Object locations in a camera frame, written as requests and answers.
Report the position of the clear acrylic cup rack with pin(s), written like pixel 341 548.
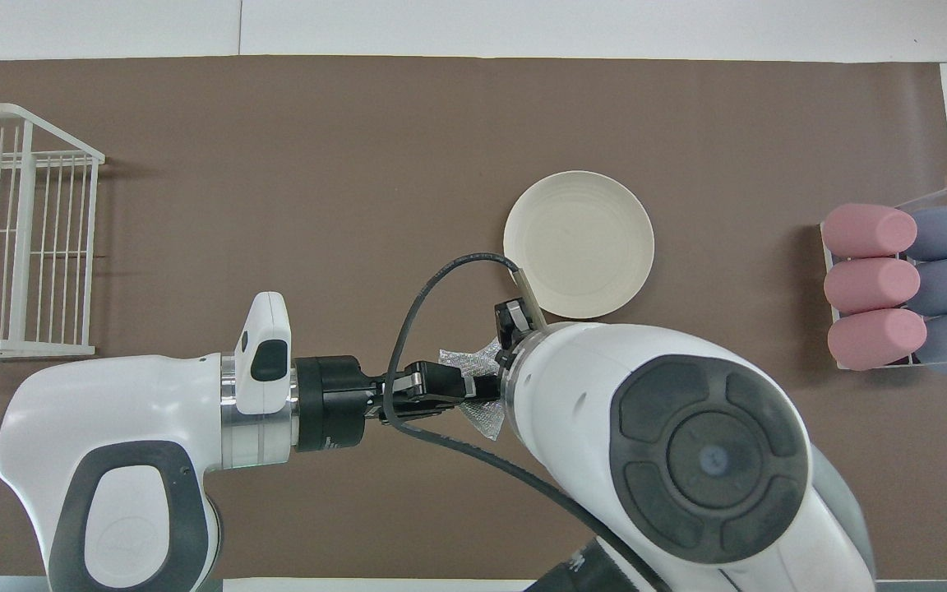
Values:
pixel 934 199

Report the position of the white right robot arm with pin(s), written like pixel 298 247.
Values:
pixel 687 444

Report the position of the large brown table mat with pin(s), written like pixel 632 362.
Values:
pixel 276 205

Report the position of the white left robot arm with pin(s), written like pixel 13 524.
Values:
pixel 112 403

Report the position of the clear crinkled plastic bag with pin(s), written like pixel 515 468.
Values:
pixel 461 358

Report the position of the cream round plate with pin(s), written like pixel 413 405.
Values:
pixel 580 238

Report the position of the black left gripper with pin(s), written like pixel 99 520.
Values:
pixel 330 403

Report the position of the pink cup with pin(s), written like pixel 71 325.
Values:
pixel 876 339
pixel 868 230
pixel 872 286

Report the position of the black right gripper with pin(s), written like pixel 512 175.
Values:
pixel 510 325

